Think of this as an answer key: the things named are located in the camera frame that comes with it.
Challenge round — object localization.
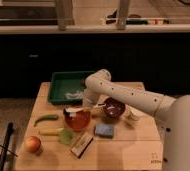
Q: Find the wooden railing post right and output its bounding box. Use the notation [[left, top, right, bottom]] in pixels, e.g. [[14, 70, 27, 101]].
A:
[[116, 0, 131, 30]]

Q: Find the red-yellow apple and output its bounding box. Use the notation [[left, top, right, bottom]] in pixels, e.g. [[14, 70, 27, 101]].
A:
[[24, 136, 41, 153]]

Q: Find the black pole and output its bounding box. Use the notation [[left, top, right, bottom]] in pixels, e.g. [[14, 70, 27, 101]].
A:
[[0, 122, 13, 171]]

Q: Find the orange-red transparent bowl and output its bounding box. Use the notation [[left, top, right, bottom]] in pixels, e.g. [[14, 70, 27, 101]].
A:
[[63, 108, 91, 131]]

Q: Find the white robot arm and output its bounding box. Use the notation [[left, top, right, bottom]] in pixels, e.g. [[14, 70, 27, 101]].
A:
[[82, 69, 190, 171]]

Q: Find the green plastic tray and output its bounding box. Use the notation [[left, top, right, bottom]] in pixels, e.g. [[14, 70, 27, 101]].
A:
[[48, 71, 93, 105]]

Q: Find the wooden brush with black bristles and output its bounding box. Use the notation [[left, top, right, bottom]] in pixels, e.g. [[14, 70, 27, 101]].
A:
[[70, 132, 93, 158]]

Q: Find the wooden railing post left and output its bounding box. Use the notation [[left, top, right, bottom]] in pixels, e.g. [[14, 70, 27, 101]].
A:
[[54, 0, 75, 31]]

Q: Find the green chili pepper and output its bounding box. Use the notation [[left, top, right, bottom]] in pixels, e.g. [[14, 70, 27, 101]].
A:
[[34, 114, 59, 127]]

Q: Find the blue sponge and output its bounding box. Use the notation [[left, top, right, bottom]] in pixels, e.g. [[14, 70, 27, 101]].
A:
[[94, 124, 114, 138]]

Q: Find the dark maroon bowl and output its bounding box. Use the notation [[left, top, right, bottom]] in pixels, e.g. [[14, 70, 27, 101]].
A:
[[103, 98, 126, 118]]

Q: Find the wooden railing post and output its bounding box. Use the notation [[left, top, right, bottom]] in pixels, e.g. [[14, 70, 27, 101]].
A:
[[54, 0, 75, 31], [116, 0, 131, 30]]

